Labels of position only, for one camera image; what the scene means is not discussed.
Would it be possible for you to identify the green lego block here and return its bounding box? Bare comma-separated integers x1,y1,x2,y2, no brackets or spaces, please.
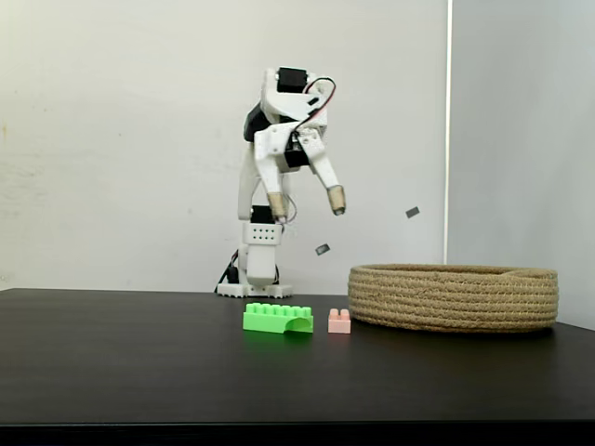
242,302,315,335

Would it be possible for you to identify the pink lego block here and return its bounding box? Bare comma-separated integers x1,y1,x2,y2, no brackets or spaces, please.
327,308,352,335

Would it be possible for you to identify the thin arm wire bundle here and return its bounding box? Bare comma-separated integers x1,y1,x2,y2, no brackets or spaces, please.
278,183,298,238

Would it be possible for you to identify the red black gripper cable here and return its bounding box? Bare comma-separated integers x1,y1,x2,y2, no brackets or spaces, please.
292,77,337,136

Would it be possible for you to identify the black base cable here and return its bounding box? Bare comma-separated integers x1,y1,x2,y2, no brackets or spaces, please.
216,250,241,294

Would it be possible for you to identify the white vertical wall strip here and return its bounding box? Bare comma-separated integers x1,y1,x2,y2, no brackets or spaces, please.
443,0,455,266

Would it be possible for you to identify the woven rope basket tray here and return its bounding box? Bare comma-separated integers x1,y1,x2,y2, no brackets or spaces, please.
347,263,560,333

